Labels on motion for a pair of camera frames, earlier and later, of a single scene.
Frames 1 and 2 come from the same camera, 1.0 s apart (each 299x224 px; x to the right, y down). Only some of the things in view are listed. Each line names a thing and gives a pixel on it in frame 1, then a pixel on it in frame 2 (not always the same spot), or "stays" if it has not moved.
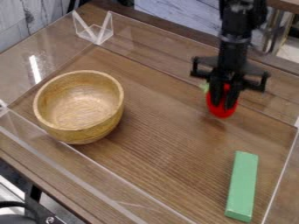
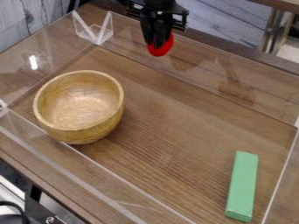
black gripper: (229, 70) → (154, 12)
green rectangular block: (242, 195) stays
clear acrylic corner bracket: (94, 33) stays
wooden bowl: (79, 106) stays
